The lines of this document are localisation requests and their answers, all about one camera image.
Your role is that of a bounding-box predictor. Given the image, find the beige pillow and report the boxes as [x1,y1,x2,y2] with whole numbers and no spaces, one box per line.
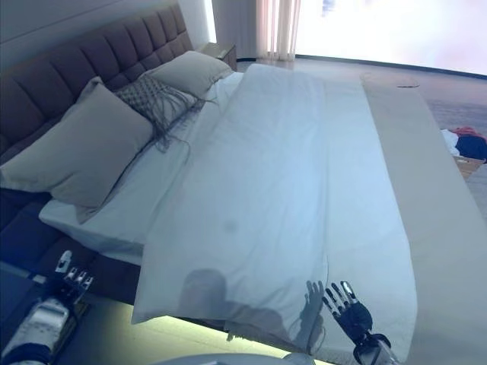
[146,49,234,97]
[0,75,154,224]

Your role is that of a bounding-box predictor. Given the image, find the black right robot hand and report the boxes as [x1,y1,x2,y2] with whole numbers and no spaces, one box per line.
[321,280,373,336]

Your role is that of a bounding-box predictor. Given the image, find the white duvet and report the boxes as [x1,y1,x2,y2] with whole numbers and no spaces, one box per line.
[131,62,419,359]

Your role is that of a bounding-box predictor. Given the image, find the grey fringed macrame cushion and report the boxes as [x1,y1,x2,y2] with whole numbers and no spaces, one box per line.
[115,74,215,154]

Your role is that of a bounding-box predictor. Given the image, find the brown tufted headboard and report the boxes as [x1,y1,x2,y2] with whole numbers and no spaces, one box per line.
[0,0,193,290]

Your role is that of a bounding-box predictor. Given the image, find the white mattress sheet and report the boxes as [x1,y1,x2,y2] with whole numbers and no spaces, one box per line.
[37,71,245,256]

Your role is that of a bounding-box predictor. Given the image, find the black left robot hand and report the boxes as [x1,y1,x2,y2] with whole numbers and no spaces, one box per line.
[55,249,96,303]

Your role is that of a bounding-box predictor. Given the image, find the beige fringed bed blanket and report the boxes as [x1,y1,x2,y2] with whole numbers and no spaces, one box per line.
[226,71,487,345]

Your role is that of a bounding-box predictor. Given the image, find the white garment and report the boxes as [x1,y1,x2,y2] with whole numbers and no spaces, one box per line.
[441,129,463,157]

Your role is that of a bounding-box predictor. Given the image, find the grey striped rug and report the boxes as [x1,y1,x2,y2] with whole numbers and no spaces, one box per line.
[428,94,487,267]

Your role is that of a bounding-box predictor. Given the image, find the red garment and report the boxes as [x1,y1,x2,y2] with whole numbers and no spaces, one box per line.
[452,126,487,140]

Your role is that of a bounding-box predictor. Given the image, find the woven laundry basket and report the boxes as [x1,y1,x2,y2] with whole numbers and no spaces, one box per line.
[452,154,487,182]

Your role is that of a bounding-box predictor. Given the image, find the grey robot torso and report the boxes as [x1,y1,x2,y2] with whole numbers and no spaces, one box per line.
[163,351,298,365]

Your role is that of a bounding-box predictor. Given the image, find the beige curtain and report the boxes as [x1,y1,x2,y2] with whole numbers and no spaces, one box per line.
[253,0,302,62]

